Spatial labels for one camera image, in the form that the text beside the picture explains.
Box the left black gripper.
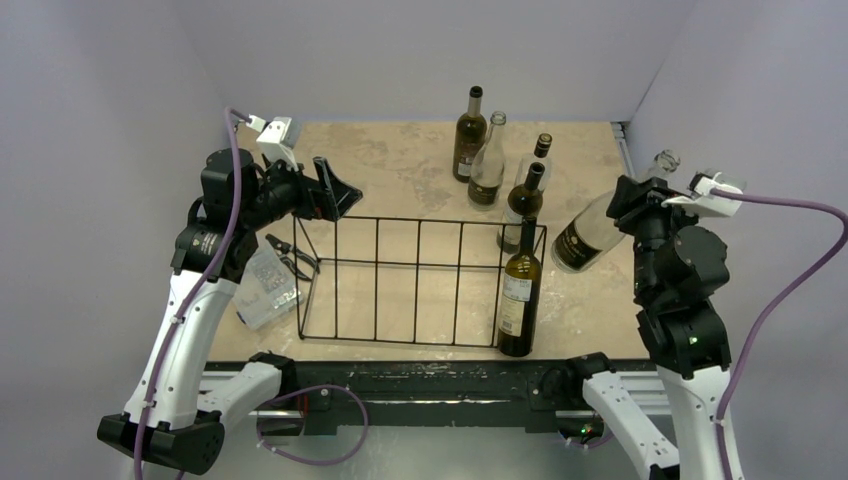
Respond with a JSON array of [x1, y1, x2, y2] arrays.
[[241, 150, 361, 230]]

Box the clear bottle black label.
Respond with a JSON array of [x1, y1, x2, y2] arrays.
[[550, 149, 682, 275]]

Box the dark green wine bottle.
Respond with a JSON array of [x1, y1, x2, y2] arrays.
[[497, 216, 542, 357]]

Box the black wire wine rack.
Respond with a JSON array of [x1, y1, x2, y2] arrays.
[[288, 216, 522, 349]]

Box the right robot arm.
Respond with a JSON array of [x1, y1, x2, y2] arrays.
[[561, 172, 744, 479]]

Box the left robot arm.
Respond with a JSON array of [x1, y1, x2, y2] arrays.
[[97, 148, 363, 477]]

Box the green bottle white label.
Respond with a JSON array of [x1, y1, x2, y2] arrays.
[[497, 162, 546, 254]]

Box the clear bottle black cap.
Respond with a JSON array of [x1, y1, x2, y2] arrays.
[[513, 133, 553, 192]]

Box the clear tall bottle dark label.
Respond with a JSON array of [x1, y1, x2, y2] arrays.
[[467, 111, 507, 210]]

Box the dark bottle silver neck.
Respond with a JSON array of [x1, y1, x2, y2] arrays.
[[452, 85, 487, 183]]

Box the black pruning shears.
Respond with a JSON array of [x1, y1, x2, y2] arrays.
[[265, 234, 320, 282]]

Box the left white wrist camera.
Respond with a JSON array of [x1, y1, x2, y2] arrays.
[[246, 115, 302, 172]]

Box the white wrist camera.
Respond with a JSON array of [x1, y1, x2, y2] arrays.
[[246, 115, 302, 172], [661, 169, 747, 218]]

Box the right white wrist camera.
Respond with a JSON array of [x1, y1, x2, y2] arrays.
[[661, 169, 747, 218]]

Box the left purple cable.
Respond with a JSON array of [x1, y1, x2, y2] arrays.
[[132, 107, 256, 480]]

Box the purple cable loop under table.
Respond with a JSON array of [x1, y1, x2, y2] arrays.
[[256, 384, 370, 468]]

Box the black table front rail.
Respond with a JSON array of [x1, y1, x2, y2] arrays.
[[252, 359, 601, 435]]

